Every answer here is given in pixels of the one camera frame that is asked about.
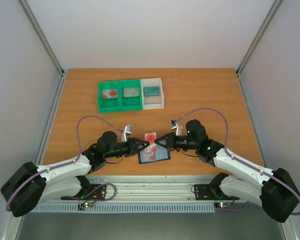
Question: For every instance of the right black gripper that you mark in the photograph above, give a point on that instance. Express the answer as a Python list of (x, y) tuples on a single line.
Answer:
[(170, 141)]

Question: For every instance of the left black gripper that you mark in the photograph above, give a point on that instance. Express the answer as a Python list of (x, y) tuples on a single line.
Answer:
[(133, 143)]

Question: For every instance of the dark blue card holder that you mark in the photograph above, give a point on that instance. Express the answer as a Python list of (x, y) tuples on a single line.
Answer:
[(160, 155)]

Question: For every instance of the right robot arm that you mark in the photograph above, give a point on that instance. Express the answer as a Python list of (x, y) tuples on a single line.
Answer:
[(272, 190)]

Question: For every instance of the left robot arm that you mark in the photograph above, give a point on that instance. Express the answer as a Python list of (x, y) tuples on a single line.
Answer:
[(33, 184)]

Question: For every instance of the red card in holder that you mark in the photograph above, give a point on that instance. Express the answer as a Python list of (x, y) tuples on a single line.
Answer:
[(147, 157)]

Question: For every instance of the teal card stack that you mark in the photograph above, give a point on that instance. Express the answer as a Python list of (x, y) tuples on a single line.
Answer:
[(151, 91)]

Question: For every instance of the grey bird card stack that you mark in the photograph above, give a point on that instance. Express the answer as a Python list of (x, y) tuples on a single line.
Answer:
[(130, 92)]

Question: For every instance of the red circle card stack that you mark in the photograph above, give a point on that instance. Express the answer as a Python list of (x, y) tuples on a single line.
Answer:
[(110, 93)]

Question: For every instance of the white bin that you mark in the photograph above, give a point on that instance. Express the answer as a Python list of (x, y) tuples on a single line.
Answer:
[(150, 103)]

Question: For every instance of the middle green bin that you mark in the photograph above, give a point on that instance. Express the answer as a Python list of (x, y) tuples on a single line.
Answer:
[(131, 99)]

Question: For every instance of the green bin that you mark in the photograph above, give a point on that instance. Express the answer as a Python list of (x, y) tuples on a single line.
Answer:
[(109, 105), (131, 99)]

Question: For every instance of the left green bin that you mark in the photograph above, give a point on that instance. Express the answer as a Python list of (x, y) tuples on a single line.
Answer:
[(109, 105)]

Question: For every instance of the left circuit board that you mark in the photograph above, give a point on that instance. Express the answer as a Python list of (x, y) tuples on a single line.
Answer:
[(84, 206)]

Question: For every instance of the circuit board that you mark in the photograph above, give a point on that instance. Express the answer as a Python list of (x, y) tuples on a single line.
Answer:
[(84, 206), (222, 205)]

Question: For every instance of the right circuit board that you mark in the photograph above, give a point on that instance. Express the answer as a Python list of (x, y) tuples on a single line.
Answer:
[(222, 205)]

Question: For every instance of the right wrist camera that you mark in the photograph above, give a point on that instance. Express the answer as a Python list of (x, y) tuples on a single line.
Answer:
[(176, 127)]

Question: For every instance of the aluminium rail frame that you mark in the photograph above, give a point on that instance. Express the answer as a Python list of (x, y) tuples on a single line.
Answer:
[(152, 188)]

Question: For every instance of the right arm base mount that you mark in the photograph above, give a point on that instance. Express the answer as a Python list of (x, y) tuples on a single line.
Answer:
[(203, 192)]

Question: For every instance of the grey slotted cable duct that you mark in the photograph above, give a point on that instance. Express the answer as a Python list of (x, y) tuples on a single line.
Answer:
[(127, 208)]

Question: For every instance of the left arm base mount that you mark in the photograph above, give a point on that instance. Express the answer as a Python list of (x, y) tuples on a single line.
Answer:
[(95, 191)]

